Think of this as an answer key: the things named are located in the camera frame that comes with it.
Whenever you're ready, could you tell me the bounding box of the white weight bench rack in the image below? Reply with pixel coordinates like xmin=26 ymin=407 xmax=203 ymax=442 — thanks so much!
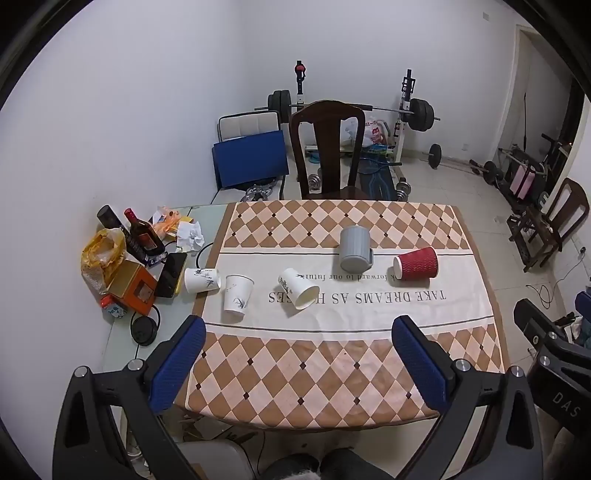
xmin=293 ymin=60 xmax=417 ymax=168

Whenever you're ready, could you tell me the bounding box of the grey seat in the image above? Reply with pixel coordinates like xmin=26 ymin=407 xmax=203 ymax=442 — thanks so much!
xmin=178 ymin=438 xmax=260 ymax=480

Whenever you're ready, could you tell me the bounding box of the white red plastic bag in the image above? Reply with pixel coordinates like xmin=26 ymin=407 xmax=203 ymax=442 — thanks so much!
xmin=362 ymin=119 xmax=390 ymax=147

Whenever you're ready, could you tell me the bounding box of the black floor cable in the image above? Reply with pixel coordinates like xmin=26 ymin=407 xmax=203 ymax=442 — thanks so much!
xmin=526 ymin=249 xmax=588 ymax=301

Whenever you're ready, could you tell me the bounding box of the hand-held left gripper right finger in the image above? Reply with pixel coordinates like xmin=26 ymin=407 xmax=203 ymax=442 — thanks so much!
xmin=392 ymin=315 xmax=544 ymax=480

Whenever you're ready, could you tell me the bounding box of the yellow plastic bag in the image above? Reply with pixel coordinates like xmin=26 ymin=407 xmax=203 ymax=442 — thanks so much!
xmin=81 ymin=228 xmax=127 ymax=295

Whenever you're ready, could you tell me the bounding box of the red ribbed paper cup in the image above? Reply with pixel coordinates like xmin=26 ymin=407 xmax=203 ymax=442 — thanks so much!
xmin=393 ymin=246 xmax=438 ymax=282

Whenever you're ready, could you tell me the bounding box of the long barbell with black plates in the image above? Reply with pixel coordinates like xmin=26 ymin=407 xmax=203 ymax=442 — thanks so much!
xmin=255 ymin=90 xmax=441 ymax=133

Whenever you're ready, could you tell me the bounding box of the person's leg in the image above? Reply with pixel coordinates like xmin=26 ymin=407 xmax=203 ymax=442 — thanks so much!
xmin=263 ymin=453 xmax=321 ymax=480
xmin=321 ymin=448 xmax=399 ymax=480

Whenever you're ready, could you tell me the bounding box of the round black coaster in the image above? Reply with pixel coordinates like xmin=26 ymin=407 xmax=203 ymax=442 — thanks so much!
xmin=130 ymin=314 xmax=159 ymax=346

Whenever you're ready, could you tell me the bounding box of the white padded chair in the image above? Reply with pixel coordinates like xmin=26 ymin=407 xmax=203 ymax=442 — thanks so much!
xmin=218 ymin=111 xmax=281 ymax=144

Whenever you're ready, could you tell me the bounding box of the checkered brown tablecloth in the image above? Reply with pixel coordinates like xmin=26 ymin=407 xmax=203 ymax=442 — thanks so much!
xmin=185 ymin=199 xmax=511 ymax=431

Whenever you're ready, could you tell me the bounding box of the pile of chrome weights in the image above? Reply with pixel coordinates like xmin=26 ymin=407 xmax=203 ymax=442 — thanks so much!
xmin=240 ymin=182 xmax=280 ymax=202

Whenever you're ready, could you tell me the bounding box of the person's left leg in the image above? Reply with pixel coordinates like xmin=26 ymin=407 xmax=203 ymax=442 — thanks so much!
xmin=263 ymin=453 xmax=321 ymax=480

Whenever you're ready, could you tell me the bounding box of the brown wooden chair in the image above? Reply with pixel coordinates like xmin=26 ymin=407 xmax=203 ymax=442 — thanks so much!
xmin=508 ymin=178 xmax=591 ymax=273

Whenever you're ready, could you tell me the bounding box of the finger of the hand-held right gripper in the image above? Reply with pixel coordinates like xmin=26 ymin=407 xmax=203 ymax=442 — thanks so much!
xmin=514 ymin=298 xmax=575 ymax=355

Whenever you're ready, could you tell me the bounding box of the orange snack packet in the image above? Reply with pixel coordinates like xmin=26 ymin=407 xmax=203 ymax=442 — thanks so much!
xmin=151 ymin=210 xmax=195 ymax=239

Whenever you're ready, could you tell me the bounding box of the dark wooden chair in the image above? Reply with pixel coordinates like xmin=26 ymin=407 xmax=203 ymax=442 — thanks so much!
xmin=289 ymin=100 xmax=370 ymax=202

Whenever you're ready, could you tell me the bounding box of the short barbell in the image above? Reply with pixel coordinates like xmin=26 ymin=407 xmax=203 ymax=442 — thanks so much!
xmin=427 ymin=143 xmax=505 ymax=185

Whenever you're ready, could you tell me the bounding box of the white paper cup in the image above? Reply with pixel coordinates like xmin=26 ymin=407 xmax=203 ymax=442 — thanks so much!
xmin=277 ymin=268 xmax=321 ymax=311
xmin=223 ymin=274 xmax=256 ymax=315
xmin=184 ymin=267 xmax=221 ymax=294

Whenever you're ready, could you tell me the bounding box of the black cylinder box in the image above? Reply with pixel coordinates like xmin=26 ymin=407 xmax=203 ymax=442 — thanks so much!
xmin=97 ymin=205 xmax=148 ymax=264

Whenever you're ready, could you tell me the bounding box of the crumpled white tissue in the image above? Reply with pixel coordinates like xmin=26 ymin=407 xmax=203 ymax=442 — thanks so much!
xmin=177 ymin=222 xmax=205 ymax=252

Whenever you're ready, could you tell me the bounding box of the pink padded exercise machine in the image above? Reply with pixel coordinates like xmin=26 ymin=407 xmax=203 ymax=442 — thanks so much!
xmin=498 ymin=134 xmax=574 ymax=208

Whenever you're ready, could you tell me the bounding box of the black phone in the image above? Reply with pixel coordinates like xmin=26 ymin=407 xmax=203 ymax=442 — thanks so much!
xmin=154 ymin=252 xmax=188 ymax=298

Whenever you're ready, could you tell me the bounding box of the orange gift box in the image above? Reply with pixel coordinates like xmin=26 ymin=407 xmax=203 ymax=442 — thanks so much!
xmin=107 ymin=261 xmax=158 ymax=317

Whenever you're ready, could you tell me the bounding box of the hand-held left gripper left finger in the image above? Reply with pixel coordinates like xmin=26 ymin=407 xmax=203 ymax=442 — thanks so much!
xmin=52 ymin=315 xmax=207 ymax=480

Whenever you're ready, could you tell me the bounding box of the small red blue box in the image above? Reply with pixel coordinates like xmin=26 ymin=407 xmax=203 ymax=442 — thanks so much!
xmin=100 ymin=295 xmax=130 ymax=320

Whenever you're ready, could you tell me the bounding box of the person's right leg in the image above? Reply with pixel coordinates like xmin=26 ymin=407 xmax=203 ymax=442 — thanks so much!
xmin=321 ymin=448 xmax=399 ymax=480

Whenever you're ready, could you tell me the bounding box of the dark wine bottle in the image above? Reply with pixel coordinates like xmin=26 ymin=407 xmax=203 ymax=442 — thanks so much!
xmin=124 ymin=208 xmax=166 ymax=259

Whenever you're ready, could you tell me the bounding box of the grey mug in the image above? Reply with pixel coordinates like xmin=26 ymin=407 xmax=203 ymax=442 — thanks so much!
xmin=339 ymin=225 xmax=375 ymax=274

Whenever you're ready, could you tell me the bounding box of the blue board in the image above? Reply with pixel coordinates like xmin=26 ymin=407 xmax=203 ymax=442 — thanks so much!
xmin=212 ymin=130 xmax=290 ymax=189

